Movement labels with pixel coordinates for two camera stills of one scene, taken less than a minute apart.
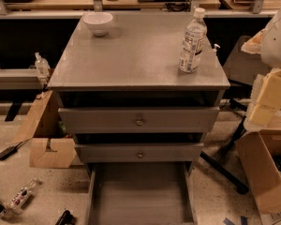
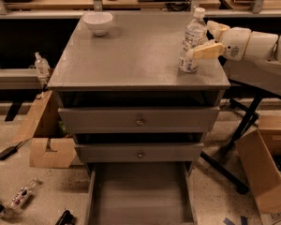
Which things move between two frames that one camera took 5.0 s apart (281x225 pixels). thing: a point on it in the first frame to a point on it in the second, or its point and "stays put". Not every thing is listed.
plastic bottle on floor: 19,200 stays put
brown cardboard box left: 49,146 stays put
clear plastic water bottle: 194,42 stays put
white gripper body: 276,44 to 238,43
